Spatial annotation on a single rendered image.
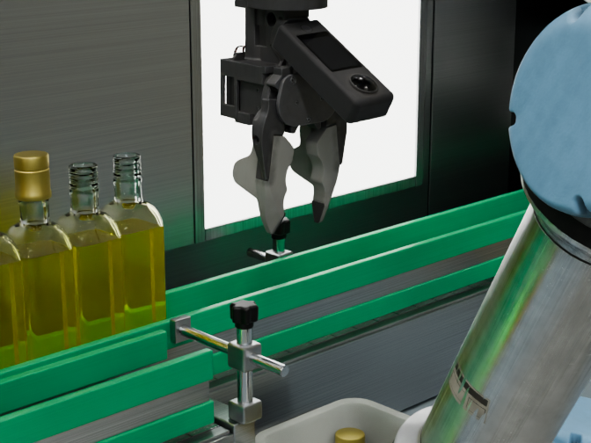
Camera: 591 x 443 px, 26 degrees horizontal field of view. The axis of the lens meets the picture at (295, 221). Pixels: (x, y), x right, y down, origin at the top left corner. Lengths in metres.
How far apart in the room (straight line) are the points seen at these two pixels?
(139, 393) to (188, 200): 0.39
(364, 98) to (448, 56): 0.88
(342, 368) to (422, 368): 0.16
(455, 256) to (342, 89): 0.68
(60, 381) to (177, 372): 0.11
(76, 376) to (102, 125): 0.32
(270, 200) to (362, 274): 0.46
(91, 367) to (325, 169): 0.32
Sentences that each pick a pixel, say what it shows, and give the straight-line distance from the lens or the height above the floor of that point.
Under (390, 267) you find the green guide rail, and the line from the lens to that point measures 1.61.
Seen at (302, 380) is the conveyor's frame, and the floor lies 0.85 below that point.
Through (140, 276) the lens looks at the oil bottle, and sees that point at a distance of 1.35.
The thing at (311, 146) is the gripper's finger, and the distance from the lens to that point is 1.16.
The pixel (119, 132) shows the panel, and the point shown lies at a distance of 1.49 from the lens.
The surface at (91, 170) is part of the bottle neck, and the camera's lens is 1.30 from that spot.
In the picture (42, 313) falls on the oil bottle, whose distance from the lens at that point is 1.29.
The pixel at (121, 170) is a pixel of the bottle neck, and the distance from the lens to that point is 1.34.
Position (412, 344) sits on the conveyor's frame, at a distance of 1.65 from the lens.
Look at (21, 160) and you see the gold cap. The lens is 1.26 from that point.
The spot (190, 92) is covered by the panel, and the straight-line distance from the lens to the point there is 1.54.
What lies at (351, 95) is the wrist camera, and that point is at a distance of 1.06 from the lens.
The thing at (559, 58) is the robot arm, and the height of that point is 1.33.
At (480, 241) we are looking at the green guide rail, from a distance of 1.74.
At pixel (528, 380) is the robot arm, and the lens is 0.84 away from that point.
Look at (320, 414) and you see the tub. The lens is 1.45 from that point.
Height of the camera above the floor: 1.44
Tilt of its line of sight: 16 degrees down
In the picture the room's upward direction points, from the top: straight up
